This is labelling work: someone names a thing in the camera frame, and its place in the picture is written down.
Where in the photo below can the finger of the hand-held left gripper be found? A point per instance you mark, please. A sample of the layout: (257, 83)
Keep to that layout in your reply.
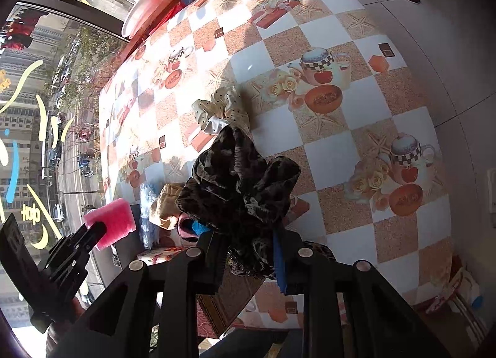
(93, 234)

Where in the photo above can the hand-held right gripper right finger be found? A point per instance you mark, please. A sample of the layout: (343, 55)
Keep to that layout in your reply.
(281, 265)

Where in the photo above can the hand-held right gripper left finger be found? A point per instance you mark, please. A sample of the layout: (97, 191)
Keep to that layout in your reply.
(211, 261)

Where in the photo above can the teal velvet scrunchie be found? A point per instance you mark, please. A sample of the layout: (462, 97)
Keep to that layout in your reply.
(200, 228)

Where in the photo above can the grey box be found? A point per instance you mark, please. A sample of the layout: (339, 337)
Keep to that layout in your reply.
(130, 243)

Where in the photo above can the pink scrunchie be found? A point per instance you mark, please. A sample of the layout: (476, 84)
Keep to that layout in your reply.
(184, 228)

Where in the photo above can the light blue scrunchie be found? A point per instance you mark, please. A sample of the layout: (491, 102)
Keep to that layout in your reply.
(147, 210)

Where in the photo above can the beige scrunchie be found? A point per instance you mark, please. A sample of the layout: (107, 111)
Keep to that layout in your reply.
(164, 206)

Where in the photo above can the dark leopard velvet scrunchie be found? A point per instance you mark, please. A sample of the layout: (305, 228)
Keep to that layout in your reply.
(240, 187)

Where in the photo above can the cream polka dot scrunchie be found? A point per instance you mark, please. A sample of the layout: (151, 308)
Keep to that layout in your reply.
(226, 108)

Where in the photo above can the person's left hand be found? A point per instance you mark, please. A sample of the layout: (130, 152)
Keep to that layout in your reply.
(58, 336)

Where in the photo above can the pink foam sponge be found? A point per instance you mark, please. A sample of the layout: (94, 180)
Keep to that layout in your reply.
(112, 222)

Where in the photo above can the floral tissue pack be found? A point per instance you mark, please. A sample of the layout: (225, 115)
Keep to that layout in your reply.
(162, 254)

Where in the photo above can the person's blue jeans legs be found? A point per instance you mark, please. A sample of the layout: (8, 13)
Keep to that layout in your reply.
(248, 344)

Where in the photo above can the glass window with decals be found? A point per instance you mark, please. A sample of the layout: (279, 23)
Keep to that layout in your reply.
(46, 110)

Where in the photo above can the checkered printed tablecloth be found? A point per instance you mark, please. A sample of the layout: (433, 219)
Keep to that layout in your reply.
(310, 110)

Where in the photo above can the white plastic bag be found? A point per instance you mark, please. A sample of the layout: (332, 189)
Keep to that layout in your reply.
(467, 288)

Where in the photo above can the red hanging ornament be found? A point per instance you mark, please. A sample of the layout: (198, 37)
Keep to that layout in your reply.
(17, 34)

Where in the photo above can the pink plastic plate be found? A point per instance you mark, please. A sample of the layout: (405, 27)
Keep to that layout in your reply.
(145, 7)

